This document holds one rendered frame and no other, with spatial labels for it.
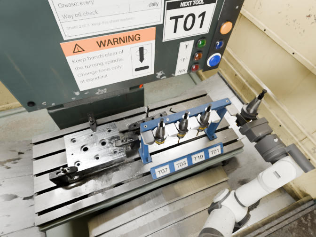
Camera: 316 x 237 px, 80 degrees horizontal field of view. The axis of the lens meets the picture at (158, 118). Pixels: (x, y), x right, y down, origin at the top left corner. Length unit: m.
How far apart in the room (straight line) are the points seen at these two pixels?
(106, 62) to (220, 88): 1.35
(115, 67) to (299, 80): 1.03
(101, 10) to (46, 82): 0.16
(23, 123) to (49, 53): 1.57
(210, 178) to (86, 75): 1.09
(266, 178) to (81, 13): 0.70
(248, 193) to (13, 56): 0.79
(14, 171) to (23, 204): 0.23
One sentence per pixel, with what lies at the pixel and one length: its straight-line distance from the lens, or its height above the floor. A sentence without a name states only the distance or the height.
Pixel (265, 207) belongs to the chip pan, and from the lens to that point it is 1.49.
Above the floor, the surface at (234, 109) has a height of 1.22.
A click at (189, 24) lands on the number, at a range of 0.39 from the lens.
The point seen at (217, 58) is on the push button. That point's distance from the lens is 0.48.
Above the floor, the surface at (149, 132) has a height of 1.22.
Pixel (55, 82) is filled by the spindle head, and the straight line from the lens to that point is 0.39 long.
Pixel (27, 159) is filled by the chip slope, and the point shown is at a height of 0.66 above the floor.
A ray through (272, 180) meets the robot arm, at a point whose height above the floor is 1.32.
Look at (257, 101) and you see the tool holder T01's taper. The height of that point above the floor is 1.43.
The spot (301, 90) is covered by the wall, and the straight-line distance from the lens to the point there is 1.25.
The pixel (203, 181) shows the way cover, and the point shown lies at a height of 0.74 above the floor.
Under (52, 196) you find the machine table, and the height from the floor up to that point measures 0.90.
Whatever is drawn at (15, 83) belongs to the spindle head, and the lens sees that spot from 0.39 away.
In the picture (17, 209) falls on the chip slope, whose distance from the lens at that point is 1.48.
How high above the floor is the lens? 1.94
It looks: 56 degrees down
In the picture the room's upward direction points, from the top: 5 degrees clockwise
